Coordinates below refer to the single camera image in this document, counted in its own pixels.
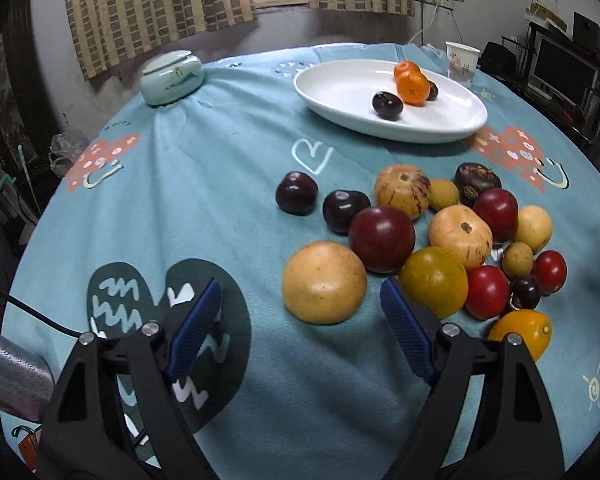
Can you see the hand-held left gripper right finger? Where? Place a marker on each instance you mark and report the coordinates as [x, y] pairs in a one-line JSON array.
[[404, 330]]

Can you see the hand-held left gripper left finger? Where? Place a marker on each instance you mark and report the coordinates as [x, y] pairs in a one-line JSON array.
[[192, 330]]

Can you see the yellow-green tomato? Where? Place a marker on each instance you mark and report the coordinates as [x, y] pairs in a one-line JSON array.
[[433, 282]]

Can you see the large yellow round fruit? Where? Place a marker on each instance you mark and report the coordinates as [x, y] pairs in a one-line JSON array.
[[325, 281]]

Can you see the large dark red plum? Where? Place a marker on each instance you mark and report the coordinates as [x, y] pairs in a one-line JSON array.
[[382, 239]]

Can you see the yellow-orange tomato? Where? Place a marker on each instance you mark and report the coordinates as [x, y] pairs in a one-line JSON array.
[[520, 337]]

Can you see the small tan longan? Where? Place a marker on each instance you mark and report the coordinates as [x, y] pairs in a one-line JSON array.
[[443, 195], [517, 259]]

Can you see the dark purple plum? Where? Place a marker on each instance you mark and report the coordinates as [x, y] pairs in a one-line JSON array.
[[387, 105], [345, 211], [296, 193]]

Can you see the red cherry tomato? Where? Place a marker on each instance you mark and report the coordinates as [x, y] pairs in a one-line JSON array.
[[487, 291], [549, 271]]

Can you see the pale yellow round fruit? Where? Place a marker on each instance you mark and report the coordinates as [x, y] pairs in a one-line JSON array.
[[532, 228]]

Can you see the dark brown wrinkled fruit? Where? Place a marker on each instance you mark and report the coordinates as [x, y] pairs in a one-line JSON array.
[[477, 180]]

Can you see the white oval plate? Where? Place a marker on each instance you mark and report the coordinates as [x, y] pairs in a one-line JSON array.
[[340, 90]]

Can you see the striped pepino melon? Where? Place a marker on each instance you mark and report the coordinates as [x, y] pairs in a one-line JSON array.
[[402, 191], [460, 236]]

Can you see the small dark cherry tomato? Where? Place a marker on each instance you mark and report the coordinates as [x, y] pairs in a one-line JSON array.
[[524, 292], [433, 90]]

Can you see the blue printed tablecloth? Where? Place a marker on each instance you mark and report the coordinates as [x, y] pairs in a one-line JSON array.
[[205, 185]]

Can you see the grey textured tube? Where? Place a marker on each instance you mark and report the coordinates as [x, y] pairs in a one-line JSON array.
[[10, 375]]

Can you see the clear plastic bag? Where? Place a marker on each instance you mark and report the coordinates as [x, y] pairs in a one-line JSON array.
[[67, 152]]

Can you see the orange mandarin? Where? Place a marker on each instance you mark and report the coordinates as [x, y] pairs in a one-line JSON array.
[[406, 67], [412, 88]]

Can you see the pale green ceramic lidded jar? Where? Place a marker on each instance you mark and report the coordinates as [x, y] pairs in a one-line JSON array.
[[172, 80]]

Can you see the white paper cup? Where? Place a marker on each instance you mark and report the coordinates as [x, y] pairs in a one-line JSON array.
[[462, 62]]

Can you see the black computer monitor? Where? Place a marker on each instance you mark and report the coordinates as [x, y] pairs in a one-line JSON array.
[[564, 72]]

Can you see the wide checked curtain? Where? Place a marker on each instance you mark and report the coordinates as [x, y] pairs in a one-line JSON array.
[[150, 5]]

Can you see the black speaker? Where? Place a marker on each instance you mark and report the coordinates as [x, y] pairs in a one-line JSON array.
[[588, 30]]

